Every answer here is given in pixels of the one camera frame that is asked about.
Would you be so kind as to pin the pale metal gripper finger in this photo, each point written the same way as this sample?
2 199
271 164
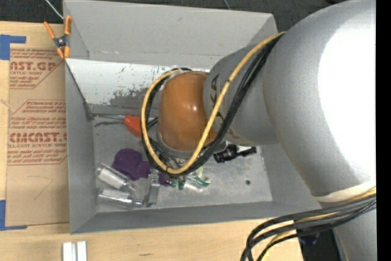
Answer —
145 192
154 191

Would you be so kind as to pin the clear plastic bottle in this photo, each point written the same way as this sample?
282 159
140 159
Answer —
116 199
113 177

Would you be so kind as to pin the purple cloth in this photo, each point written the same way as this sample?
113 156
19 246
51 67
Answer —
129 162

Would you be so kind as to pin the orange-red plastic piece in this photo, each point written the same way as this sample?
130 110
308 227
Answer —
133 124

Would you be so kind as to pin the brown cardboard board, red print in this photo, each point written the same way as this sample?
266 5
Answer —
36 186

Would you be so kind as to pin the grey metal bin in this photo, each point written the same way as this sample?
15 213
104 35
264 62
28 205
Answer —
122 39

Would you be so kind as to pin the black cylinder on white bracket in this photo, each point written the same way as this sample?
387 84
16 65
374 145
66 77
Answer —
227 154

